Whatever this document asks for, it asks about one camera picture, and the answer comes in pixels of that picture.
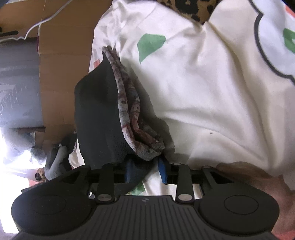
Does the grey plastic-wrapped panel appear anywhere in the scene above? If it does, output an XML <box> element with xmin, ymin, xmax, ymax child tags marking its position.
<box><xmin>0</xmin><ymin>43</ymin><xmax>44</xmax><ymax>128</ymax></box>

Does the bear-patterned shorts black lining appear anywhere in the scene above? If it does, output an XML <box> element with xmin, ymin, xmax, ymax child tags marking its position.
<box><xmin>74</xmin><ymin>46</ymin><xmax>166</xmax><ymax>185</ymax></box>

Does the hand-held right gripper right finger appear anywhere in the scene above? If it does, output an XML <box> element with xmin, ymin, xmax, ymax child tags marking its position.
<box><xmin>158</xmin><ymin>158</ymin><xmax>234</xmax><ymax>204</ymax></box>

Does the leopard print garment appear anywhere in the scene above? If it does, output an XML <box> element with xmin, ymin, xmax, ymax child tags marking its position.
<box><xmin>157</xmin><ymin>0</ymin><xmax>225</xmax><ymax>25</ymax></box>

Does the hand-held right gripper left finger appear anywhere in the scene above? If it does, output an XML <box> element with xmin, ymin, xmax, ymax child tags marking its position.
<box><xmin>52</xmin><ymin>159</ymin><xmax>135</xmax><ymax>204</ymax></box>

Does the clear plastic bag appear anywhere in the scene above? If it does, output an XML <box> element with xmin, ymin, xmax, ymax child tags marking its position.
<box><xmin>0</xmin><ymin>131</ymin><xmax>48</xmax><ymax>171</ymax></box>

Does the brown cardboard sheet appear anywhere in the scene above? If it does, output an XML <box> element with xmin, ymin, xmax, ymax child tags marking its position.
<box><xmin>0</xmin><ymin>0</ymin><xmax>113</xmax><ymax>148</ymax></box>

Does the cream bear printed blanket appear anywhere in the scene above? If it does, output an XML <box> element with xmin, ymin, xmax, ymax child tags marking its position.
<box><xmin>68</xmin><ymin>0</ymin><xmax>295</xmax><ymax>240</ymax></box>

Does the black cloth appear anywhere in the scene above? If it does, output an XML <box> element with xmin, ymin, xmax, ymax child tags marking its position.
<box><xmin>61</xmin><ymin>133</ymin><xmax>77</xmax><ymax>171</ymax></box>

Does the small brown teddy bear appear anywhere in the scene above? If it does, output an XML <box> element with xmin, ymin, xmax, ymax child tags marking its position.
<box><xmin>34</xmin><ymin>167</ymin><xmax>46</xmax><ymax>181</ymax></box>

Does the white cable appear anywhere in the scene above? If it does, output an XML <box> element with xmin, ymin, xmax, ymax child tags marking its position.
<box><xmin>14</xmin><ymin>0</ymin><xmax>74</xmax><ymax>41</ymax></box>

